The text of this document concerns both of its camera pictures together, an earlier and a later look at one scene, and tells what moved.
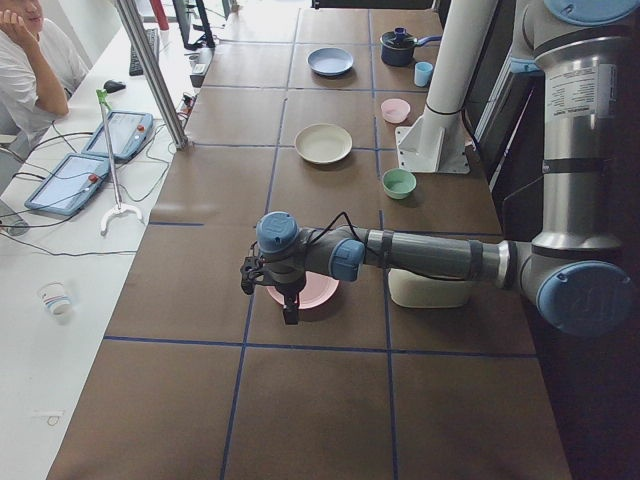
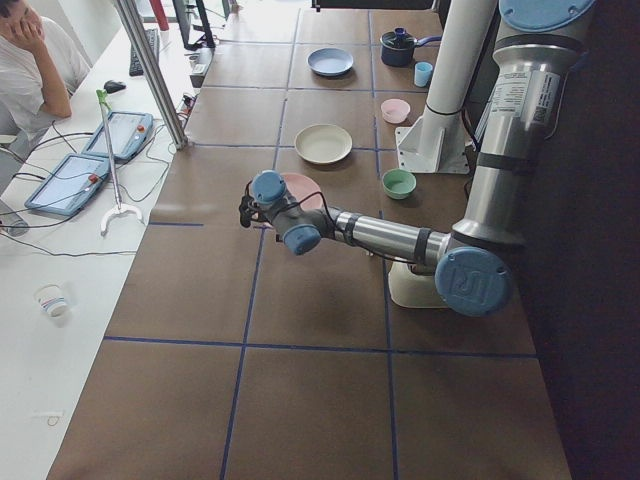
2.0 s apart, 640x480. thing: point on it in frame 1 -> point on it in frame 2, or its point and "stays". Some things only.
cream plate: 323,143 stays
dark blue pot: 398,46 stays
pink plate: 318,290 -> 300,187
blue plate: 330,61 stays
